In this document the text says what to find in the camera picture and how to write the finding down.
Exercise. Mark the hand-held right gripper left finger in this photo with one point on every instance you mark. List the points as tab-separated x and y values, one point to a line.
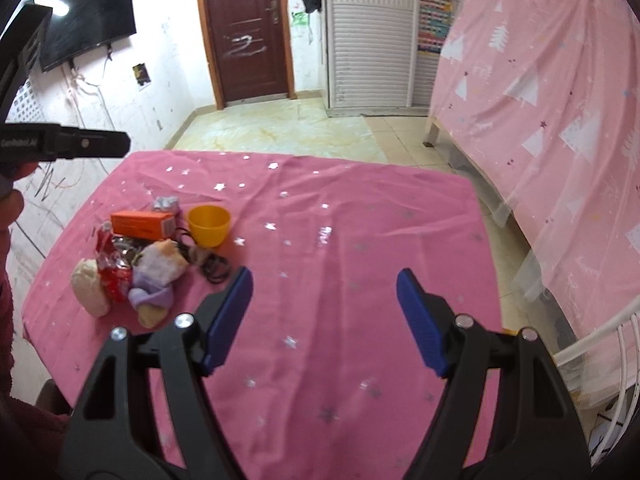
227	320

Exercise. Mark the white metal rack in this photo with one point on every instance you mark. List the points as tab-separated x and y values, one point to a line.
620	340

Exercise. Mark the eye test chart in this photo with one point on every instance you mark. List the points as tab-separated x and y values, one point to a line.
30	102

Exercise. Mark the white slatted wardrobe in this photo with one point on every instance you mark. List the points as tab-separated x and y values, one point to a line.
370	35

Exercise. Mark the black wall television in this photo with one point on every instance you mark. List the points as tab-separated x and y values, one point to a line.
90	20

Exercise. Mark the pink tree print curtain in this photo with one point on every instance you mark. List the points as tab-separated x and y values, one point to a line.
550	110

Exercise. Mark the silver foil wrapper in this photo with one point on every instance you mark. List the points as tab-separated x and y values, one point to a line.
165	204

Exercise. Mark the small dark wall panel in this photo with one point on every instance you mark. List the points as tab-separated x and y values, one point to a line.
142	75

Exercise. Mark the red snack wrapper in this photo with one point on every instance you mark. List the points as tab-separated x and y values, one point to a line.
115	280

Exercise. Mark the dark brown door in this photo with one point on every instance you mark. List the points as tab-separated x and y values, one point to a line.
245	30

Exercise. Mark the yellow cup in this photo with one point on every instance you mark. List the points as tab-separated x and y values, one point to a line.
210	227

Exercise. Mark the purple sock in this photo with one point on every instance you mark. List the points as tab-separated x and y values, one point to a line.
155	280

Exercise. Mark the person's left hand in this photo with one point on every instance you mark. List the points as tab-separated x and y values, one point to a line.
10	210

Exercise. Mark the colourful grid wall poster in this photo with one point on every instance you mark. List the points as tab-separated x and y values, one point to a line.
435	17

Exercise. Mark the orange box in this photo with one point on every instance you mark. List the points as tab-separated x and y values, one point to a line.
140	225

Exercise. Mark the pink star tablecloth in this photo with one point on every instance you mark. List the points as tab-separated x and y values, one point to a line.
340	260

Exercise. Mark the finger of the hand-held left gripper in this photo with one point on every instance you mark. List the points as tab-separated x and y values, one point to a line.
95	145

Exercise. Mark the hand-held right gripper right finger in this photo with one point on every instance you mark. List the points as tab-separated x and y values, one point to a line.
422	320

